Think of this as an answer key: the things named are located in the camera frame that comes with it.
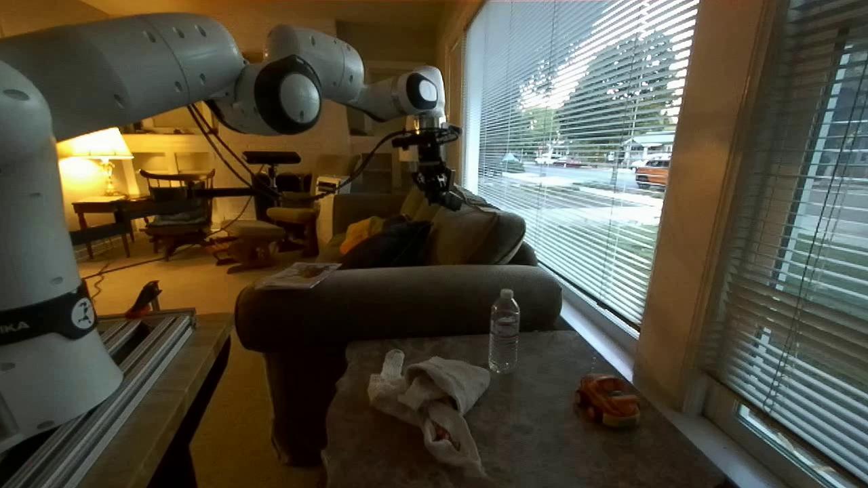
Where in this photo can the clear plastic water bottle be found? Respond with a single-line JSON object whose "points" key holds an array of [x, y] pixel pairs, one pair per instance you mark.
{"points": [[502, 332]]}

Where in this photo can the white crocheted cloth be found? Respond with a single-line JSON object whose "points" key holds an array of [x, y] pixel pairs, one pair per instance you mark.
{"points": [[433, 393]]}

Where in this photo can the magazine with animal cover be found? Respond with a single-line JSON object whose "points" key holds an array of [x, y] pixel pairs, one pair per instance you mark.
{"points": [[301, 275]]}

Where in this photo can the olive green sofa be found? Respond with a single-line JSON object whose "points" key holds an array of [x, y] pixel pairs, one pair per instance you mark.
{"points": [[470, 256]]}

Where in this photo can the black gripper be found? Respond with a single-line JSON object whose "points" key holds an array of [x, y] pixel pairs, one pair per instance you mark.
{"points": [[433, 171]]}

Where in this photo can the white window blinds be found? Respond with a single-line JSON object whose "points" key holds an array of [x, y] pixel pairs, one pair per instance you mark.
{"points": [[696, 168]]}

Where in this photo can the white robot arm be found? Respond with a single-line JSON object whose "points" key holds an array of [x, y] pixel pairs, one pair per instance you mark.
{"points": [[104, 73]]}

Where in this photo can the dark pillow on sofa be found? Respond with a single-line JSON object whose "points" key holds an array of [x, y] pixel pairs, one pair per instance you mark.
{"points": [[384, 243]]}

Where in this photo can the glowing table lamp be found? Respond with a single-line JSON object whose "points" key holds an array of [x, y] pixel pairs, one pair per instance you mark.
{"points": [[92, 164]]}

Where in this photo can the orange toy car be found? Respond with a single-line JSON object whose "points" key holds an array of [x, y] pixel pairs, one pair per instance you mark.
{"points": [[609, 401]]}

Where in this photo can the black camera on clamp arm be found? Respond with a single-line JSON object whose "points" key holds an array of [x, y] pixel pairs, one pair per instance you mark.
{"points": [[266, 187]]}

